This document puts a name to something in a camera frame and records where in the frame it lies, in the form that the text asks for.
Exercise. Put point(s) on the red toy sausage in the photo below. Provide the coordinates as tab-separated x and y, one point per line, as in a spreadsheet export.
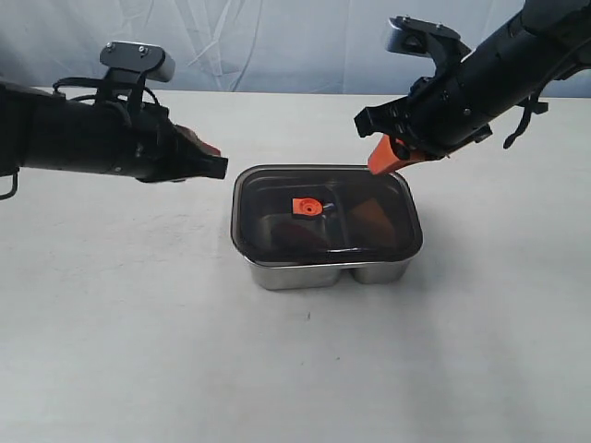
292	237

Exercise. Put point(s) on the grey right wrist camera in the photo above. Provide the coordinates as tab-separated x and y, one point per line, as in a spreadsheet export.
414	37

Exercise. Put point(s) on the steel two-compartment lunch box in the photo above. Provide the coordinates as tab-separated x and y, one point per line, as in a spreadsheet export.
328	272

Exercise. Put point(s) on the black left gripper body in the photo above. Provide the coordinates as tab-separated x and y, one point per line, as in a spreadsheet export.
144	144

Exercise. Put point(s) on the yellow cheese wedge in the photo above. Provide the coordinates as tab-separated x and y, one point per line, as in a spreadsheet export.
370	226

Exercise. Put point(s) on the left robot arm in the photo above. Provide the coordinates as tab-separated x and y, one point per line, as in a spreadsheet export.
47	131

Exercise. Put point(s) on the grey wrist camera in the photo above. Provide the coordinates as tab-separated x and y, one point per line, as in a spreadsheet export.
137	58
414	37

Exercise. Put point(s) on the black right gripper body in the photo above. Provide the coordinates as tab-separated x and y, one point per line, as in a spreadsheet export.
435	117

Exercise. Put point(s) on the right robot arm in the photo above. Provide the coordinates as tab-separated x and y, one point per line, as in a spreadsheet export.
543	42

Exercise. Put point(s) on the pale blue backdrop cloth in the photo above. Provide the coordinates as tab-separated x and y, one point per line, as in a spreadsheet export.
264	46

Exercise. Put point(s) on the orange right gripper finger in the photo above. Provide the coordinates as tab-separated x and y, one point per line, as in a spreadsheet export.
390	155
406	158

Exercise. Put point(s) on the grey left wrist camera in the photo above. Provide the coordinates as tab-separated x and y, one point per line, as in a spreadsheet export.
137	58

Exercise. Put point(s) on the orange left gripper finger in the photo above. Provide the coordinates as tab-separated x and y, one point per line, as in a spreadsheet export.
201	140

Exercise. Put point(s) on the transparent lid with orange seal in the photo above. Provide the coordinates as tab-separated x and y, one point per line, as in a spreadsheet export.
325	214

